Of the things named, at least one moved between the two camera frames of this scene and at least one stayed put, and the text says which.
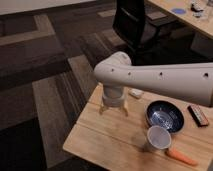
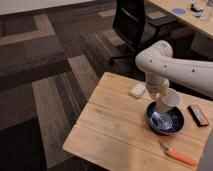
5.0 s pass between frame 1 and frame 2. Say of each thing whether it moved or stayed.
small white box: stayed
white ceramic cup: moved
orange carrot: stayed
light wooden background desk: stayed
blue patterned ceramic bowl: stayed
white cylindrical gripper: moved
